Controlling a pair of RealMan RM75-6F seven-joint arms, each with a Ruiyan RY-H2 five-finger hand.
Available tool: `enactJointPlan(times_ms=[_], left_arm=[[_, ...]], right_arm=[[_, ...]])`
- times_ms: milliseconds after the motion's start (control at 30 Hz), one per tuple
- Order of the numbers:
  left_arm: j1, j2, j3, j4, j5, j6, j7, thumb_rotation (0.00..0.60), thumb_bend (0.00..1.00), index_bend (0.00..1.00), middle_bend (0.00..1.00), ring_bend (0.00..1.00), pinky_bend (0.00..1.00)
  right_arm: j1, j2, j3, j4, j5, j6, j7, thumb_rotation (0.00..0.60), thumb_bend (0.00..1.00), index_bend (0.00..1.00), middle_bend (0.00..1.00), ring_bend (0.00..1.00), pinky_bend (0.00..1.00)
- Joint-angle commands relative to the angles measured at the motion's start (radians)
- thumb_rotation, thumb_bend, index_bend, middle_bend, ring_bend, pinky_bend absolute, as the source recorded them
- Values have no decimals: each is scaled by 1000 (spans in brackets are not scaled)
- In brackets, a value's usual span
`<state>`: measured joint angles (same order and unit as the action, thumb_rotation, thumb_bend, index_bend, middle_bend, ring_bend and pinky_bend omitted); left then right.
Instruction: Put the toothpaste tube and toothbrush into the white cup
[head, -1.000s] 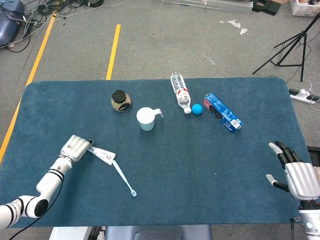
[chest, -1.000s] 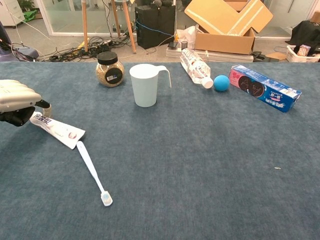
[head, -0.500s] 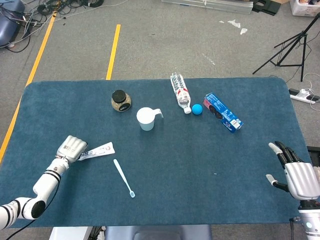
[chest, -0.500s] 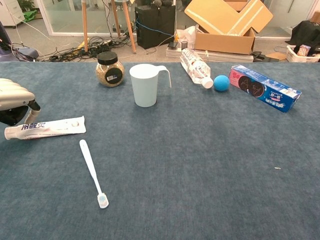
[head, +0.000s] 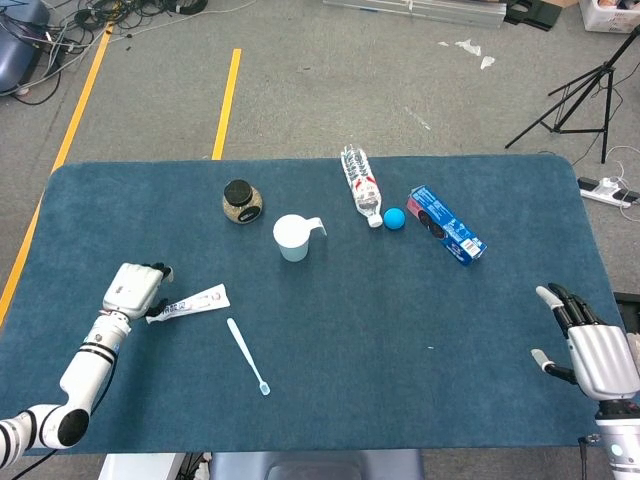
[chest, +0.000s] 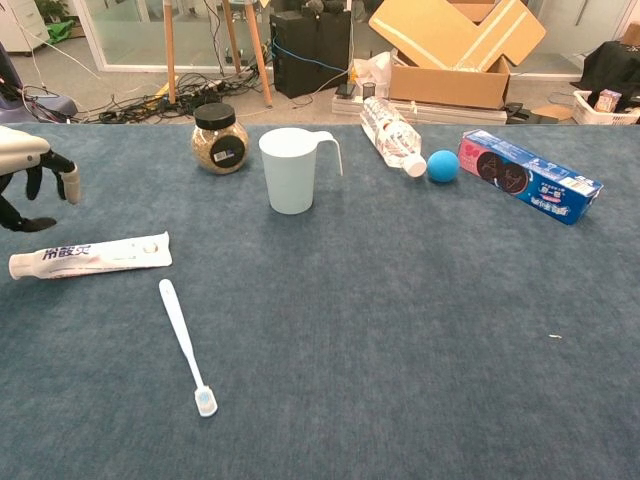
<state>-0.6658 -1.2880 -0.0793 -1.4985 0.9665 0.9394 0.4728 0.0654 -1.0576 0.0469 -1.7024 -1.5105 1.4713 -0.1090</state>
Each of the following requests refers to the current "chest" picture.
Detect left five-finger robot hand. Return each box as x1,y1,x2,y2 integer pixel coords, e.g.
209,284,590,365
0,124,81,234

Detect white toothpaste tube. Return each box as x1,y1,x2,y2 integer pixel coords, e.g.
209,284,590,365
8,230,174,281

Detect light blue toothbrush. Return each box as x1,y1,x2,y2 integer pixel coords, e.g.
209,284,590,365
158,278,219,418

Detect clear plastic water bottle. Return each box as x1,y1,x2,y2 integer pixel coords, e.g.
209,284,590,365
359,96,428,178

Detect blue-grey machine housing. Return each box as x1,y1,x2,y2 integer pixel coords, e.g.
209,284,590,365
0,42,79,125

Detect white cabinet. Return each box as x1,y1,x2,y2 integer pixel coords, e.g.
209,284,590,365
0,0,51,54

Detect glass jar with black lid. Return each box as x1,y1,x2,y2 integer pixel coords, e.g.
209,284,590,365
190,102,250,176

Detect black computer tower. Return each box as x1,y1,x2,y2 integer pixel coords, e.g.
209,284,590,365
269,9,352,100

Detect white plastic bag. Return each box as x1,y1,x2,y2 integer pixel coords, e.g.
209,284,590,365
349,49,394,99

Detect blue felt table mat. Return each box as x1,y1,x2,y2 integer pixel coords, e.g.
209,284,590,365
0,122,640,480

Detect blue ball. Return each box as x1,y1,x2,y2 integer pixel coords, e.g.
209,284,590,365
426,149,461,184

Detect aluminium profile rails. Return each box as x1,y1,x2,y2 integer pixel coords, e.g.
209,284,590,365
331,92,509,126

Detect open cardboard box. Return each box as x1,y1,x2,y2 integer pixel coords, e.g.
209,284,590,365
368,0,548,111

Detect blue cookie box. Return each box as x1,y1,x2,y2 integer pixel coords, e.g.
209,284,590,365
457,128,604,226

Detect white plastic basket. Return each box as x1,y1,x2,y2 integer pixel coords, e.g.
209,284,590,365
571,88,640,126

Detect black cloth cover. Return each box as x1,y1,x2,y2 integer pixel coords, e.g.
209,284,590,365
582,40,640,109

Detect black floor cable tangle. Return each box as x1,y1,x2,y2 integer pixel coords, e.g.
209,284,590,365
24,69,274,125

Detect pale blue cup with handle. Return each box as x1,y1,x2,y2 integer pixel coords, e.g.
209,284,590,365
258,127,345,216

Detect black flat bracket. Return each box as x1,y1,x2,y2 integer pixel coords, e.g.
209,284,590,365
504,101,551,125

